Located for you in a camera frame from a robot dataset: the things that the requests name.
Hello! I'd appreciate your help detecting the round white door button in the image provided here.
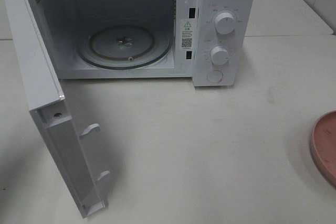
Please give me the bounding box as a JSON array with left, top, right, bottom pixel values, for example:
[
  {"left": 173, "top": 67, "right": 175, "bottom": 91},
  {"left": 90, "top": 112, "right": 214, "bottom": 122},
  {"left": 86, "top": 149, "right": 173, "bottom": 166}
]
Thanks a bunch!
[{"left": 207, "top": 70, "right": 223, "bottom": 83}]

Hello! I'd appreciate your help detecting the white microwave knob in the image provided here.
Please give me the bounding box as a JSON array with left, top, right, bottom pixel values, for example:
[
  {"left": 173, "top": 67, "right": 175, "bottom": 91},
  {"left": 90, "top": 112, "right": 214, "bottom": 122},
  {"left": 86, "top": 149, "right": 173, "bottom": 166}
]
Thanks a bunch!
[
  {"left": 214, "top": 10, "right": 236, "bottom": 35},
  {"left": 210, "top": 46, "right": 229, "bottom": 66}
]

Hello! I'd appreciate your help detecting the white microwave door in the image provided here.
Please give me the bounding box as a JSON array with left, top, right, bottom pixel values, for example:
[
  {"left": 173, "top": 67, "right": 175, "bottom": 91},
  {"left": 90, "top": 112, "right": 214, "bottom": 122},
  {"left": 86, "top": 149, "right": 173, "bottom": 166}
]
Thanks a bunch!
[{"left": 5, "top": 0, "right": 109, "bottom": 218}]

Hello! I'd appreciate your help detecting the pink round plate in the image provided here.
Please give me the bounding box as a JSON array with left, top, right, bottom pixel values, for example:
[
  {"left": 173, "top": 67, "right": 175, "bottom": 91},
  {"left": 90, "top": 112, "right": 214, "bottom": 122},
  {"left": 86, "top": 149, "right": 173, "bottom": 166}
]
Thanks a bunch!
[{"left": 310, "top": 111, "right": 335, "bottom": 188}]

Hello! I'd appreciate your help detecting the glass microwave turntable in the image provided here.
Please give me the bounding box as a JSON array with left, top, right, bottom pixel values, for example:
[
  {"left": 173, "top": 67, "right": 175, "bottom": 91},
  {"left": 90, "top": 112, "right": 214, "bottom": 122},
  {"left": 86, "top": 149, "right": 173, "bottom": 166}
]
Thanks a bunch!
[{"left": 77, "top": 19, "right": 174, "bottom": 70}]

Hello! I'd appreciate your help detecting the white warning label sticker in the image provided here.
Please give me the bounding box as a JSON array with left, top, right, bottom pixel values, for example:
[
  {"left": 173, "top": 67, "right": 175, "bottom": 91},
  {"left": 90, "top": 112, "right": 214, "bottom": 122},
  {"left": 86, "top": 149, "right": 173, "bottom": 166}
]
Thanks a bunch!
[{"left": 180, "top": 18, "right": 196, "bottom": 50}]

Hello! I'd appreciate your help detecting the white microwave oven body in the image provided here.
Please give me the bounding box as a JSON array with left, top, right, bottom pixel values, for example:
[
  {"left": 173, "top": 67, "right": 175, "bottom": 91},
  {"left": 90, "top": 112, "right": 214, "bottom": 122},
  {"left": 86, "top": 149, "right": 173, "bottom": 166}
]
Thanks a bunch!
[{"left": 37, "top": 0, "right": 253, "bottom": 87}]

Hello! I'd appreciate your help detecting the white adjacent table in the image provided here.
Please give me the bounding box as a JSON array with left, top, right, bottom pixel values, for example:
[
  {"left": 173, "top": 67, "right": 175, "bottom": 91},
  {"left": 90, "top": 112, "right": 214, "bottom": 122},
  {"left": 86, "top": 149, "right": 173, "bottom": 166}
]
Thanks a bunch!
[{"left": 245, "top": 0, "right": 333, "bottom": 37}]

